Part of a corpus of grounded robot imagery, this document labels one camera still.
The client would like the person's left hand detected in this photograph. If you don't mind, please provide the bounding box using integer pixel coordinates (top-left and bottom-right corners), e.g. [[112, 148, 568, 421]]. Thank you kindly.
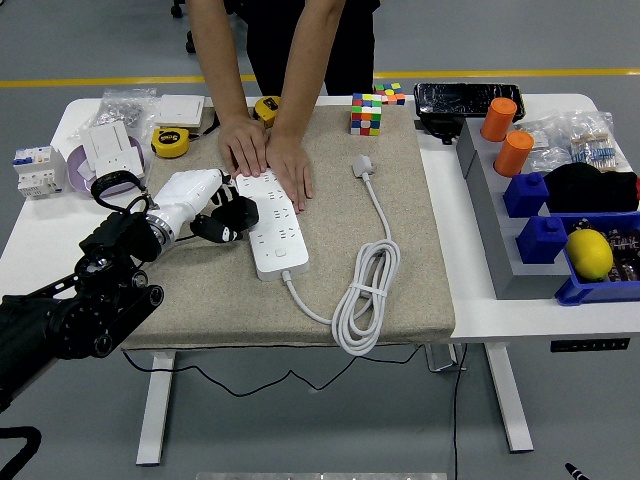
[[263, 132, 315, 215]]

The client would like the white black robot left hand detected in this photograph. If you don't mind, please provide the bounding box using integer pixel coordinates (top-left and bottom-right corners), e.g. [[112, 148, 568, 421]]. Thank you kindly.
[[148, 168, 242, 245]]

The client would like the person's right hand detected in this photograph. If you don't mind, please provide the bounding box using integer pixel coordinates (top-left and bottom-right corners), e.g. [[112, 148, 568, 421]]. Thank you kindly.
[[217, 114, 270, 179]]

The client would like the black plug adapter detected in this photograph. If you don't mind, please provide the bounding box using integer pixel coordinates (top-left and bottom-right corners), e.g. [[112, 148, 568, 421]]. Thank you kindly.
[[209, 195, 261, 232]]

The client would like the white power strip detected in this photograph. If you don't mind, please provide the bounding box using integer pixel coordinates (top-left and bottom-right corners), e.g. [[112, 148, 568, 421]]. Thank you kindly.
[[234, 168, 310, 282]]

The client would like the yellow black tape measure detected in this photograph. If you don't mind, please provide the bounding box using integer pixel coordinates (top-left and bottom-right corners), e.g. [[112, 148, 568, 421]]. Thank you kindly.
[[253, 94, 282, 129]]

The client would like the grey-brown mat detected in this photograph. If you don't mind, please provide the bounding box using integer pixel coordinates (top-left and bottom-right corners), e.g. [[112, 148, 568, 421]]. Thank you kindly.
[[115, 104, 457, 350]]

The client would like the large colourful puzzle cube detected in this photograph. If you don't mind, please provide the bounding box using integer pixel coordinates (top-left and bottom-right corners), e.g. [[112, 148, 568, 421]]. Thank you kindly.
[[349, 92, 384, 136]]

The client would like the white table leg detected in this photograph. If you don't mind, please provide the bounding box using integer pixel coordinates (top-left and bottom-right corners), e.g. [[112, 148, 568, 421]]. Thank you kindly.
[[135, 349, 177, 467], [483, 343, 535, 455]]

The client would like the person's body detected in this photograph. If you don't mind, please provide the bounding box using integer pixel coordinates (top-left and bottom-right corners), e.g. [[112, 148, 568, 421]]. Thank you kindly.
[[224, 0, 376, 97]]

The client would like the clear bag of screws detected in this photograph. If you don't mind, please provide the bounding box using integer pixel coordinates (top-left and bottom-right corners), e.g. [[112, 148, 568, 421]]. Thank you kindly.
[[89, 88, 159, 130]]

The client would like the purple bowl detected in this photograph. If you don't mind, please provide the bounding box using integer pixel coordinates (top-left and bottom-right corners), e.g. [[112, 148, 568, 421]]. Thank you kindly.
[[66, 135, 147, 199]]

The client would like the small colourful puzzle cube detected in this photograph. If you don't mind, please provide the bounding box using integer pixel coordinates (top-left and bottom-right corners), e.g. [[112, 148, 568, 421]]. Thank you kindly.
[[373, 82, 406, 107]]

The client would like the black table control panel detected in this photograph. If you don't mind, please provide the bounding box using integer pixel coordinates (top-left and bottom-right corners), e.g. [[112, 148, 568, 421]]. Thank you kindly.
[[549, 337, 631, 353]]

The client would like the black office chair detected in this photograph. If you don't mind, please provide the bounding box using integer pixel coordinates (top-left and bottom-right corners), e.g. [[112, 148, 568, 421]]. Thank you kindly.
[[170, 0, 199, 55]]

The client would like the white circuit breaker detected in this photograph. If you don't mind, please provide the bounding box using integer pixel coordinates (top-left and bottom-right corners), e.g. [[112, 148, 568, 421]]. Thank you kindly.
[[12, 144, 68, 201]]

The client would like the grey box under table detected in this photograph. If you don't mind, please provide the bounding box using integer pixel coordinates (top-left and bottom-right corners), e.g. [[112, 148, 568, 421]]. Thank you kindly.
[[424, 343, 460, 373]]

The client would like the blue storage bin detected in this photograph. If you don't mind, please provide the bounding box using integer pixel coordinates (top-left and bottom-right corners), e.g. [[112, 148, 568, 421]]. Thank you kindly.
[[554, 210, 640, 306]]

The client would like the black plastic tray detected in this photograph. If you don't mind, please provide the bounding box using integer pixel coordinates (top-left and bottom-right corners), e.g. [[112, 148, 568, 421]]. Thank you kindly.
[[413, 82, 527, 124]]

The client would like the orange cylinder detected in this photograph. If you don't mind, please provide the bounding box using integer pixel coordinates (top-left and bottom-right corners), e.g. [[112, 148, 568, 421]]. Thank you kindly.
[[493, 130, 535, 179], [480, 97, 519, 143]]

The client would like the grey stepped block holder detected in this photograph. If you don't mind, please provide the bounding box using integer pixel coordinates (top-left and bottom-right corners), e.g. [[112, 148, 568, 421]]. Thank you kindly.
[[455, 118, 574, 301]]

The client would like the yellow lemon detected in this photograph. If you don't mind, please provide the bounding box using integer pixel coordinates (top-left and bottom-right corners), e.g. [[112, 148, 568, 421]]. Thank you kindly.
[[564, 228, 615, 282]]

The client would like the dark packet in bin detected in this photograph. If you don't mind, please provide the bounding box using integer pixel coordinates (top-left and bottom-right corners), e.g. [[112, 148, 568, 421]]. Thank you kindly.
[[602, 227, 640, 284]]

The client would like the blue block with knob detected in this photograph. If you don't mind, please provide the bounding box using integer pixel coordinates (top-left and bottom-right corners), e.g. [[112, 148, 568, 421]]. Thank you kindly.
[[515, 215, 570, 265], [502, 172, 551, 219]]

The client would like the clear bag of small parts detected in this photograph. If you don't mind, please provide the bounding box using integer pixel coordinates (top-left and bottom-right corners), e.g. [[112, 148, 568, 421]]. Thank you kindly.
[[517, 119, 574, 175]]

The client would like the black cloth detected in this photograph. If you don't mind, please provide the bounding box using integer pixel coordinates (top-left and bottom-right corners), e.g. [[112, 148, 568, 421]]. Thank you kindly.
[[543, 162, 640, 215]]

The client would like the clear bag of resistors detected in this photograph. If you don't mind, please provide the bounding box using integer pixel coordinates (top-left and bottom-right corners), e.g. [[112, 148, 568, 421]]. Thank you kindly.
[[559, 109, 632, 174]]

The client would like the yellow tape measure with strap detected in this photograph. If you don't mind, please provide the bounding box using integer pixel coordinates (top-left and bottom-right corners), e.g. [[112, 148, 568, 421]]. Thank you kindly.
[[150, 112, 220, 160]]

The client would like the white power strip cord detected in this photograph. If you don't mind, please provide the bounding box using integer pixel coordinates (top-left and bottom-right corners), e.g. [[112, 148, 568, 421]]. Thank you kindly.
[[281, 153, 402, 357]]

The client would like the white wall switch panel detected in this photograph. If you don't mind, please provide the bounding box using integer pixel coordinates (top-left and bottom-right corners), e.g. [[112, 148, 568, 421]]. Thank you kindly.
[[153, 94, 206, 129]]

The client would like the white wall socket plate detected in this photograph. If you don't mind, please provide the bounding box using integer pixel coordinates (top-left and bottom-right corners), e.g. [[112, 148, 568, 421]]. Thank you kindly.
[[93, 147, 146, 182]]

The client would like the white blank switch plate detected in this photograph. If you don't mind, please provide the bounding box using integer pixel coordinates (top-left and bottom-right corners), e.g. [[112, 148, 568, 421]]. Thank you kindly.
[[80, 122, 135, 171]]

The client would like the black hanging cable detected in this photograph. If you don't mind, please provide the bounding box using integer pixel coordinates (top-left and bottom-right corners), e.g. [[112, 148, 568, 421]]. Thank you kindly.
[[451, 343, 469, 480]]

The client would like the thin black adapter cord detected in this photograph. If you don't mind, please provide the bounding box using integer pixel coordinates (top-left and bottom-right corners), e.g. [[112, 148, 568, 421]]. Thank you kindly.
[[121, 232, 427, 399]]

